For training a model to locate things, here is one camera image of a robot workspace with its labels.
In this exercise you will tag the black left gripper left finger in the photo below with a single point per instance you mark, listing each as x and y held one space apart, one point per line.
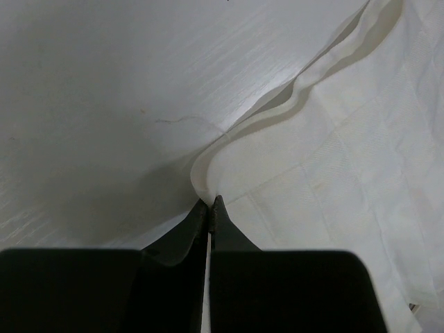
156 289

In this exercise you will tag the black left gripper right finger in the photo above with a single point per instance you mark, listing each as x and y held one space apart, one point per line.
254 290

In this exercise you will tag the white pleated skirt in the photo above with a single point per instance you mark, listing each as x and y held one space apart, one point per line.
353 159

